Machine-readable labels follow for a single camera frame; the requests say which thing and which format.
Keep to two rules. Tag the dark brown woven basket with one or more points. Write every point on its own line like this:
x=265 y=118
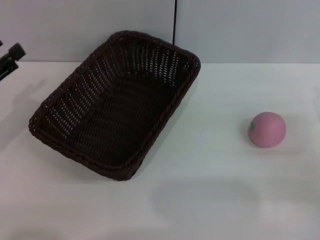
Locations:
x=112 y=120

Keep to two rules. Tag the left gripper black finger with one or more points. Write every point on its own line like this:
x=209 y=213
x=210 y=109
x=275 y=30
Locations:
x=15 y=52

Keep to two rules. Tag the pink peach toy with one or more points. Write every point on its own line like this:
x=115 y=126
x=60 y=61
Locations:
x=270 y=132

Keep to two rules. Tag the black vertical wall strip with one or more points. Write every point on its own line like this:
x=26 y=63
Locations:
x=174 y=22

